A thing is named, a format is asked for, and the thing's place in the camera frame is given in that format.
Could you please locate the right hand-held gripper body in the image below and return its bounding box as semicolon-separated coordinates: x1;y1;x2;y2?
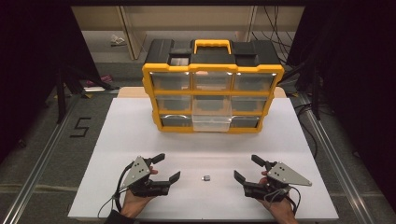
242;161;313;202

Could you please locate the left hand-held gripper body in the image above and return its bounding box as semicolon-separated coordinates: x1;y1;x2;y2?
120;156;173;198

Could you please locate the clear plastic drawer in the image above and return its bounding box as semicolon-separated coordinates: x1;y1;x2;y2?
191;113;233;133

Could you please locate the yellow and black organizer cabinet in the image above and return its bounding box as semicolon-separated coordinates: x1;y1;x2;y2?
141;38;286;135

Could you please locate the person's left hand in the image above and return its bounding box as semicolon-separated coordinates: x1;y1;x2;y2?
120;166;160;219

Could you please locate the person's right hand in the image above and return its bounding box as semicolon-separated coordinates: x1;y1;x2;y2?
257;170;297;222

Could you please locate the set of closed clear drawers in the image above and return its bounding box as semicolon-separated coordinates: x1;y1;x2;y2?
149;71;277;129

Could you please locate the pink item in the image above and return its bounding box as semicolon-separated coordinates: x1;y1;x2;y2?
86;74;114;88

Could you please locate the black metal stand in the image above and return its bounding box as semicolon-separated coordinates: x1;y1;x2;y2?
55;62;120;125

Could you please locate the black curtain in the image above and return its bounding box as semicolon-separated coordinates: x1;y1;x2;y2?
0;0;104;164
285;0;396;214

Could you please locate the crumpled white item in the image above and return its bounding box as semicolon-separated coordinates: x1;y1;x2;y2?
109;34;128;48

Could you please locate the beige wooden shelf unit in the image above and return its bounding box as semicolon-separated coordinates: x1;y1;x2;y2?
71;6;305;61

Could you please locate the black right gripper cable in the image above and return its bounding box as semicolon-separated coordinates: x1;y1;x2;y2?
262;186;303;217

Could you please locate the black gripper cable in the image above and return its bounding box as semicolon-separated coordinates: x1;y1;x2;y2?
113;161;134;214
262;186;303;217

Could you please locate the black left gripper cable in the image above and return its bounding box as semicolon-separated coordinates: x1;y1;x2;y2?
113;161;134;214

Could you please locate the thin grey left gripper cable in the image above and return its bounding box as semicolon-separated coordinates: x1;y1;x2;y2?
96;189;129;219

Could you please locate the metal floor rail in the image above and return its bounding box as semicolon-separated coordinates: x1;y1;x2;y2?
0;92;82;224
298;92;396;216

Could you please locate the bundle of black wall cables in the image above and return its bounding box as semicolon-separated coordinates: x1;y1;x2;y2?
251;6;301;64

